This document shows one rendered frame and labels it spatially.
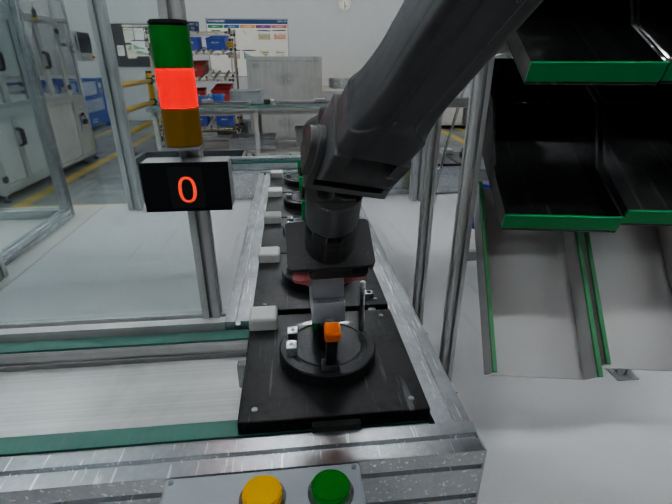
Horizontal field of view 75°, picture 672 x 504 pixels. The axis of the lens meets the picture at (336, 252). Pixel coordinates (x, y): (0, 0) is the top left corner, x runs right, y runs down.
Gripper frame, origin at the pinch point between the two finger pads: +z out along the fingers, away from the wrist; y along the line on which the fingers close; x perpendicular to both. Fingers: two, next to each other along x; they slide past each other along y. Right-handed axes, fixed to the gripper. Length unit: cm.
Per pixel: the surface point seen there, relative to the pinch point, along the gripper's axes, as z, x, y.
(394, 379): 6.8, 12.8, -8.4
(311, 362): 6.5, 9.5, 2.7
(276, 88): 442, -578, 7
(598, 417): 16.1, 19.5, -41.5
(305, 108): 315, -386, -27
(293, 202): 49, -50, 2
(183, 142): -8.1, -18.0, 18.0
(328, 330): -2.4, 8.3, 0.6
